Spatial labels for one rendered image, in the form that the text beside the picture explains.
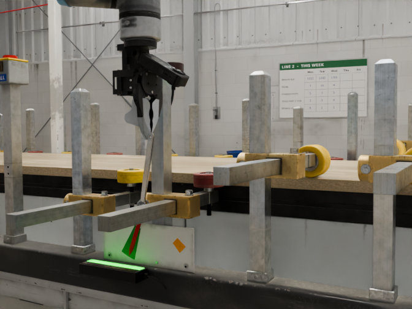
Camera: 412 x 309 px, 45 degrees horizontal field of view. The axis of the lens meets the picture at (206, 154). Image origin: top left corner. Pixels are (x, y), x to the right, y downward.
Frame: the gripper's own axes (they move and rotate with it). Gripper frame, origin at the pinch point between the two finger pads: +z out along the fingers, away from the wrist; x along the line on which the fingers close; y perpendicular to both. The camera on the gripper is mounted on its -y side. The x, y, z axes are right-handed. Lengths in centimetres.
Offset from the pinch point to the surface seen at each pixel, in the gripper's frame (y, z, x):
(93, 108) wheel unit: 119, -12, -115
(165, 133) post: 0.5, 0.1, -7.1
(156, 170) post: 2.4, 8.7, -6.0
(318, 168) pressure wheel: -29.2, 8.9, -28.7
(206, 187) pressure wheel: -3.3, 13.7, -19.8
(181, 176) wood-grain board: 8.9, 12.3, -27.5
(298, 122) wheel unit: 4, -3, -115
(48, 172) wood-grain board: 60, 13, -28
